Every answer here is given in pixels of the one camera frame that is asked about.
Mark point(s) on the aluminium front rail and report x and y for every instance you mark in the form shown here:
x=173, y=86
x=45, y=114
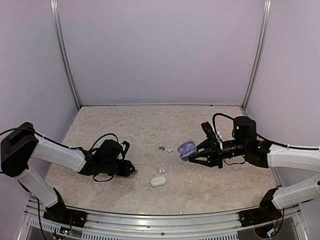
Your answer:
x=102, y=225

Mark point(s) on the left aluminium corner post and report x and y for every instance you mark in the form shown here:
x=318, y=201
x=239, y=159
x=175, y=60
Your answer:
x=54, y=5

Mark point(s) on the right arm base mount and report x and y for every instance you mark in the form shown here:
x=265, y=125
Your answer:
x=265, y=212

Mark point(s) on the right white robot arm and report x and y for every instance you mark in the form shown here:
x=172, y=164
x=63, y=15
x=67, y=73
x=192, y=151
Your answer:
x=263, y=153

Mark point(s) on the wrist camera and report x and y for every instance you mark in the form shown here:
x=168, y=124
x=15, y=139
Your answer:
x=125, y=148
x=210, y=134

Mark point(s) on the aluminium corner post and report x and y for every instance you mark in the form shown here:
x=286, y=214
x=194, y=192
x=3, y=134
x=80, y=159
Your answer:
x=258, y=54
x=54, y=5

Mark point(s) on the purple earbud charging case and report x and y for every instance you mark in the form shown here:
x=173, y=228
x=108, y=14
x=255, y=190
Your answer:
x=187, y=150

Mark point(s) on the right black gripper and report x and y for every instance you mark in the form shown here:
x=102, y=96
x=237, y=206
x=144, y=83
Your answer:
x=216, y=157

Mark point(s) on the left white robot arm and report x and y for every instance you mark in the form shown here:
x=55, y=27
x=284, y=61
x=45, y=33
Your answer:
x=24, y=143

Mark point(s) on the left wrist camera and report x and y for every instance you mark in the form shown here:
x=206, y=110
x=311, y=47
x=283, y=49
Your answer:
x=125, y=148

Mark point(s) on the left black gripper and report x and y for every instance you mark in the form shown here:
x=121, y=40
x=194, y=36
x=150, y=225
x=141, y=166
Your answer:
x=125, y=172

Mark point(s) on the white earbud charging case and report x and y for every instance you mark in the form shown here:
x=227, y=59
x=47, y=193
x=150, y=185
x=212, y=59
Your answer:
x=158, y=181

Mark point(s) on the right aluminium corner post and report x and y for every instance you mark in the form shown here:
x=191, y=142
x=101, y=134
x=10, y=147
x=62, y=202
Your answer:
x=258, y=54

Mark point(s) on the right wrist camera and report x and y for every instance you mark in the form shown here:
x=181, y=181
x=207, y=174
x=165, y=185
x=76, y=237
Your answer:
x=210, y=134

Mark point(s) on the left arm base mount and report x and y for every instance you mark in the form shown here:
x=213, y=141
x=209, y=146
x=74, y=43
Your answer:
x=59, y=213

